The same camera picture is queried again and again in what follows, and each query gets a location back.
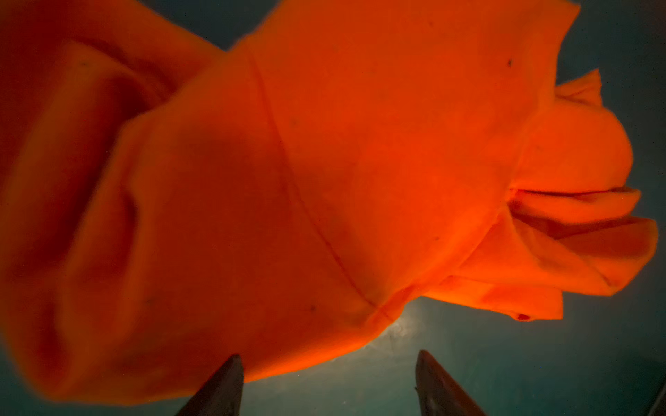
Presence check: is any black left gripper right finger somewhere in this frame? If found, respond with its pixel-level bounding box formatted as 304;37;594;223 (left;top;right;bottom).
415;350;487;416

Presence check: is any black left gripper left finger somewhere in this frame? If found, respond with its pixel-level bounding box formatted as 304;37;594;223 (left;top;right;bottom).
176;355;244;416

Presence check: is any orange t shirt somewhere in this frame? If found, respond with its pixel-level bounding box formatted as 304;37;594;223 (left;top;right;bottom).
1;1;657;404

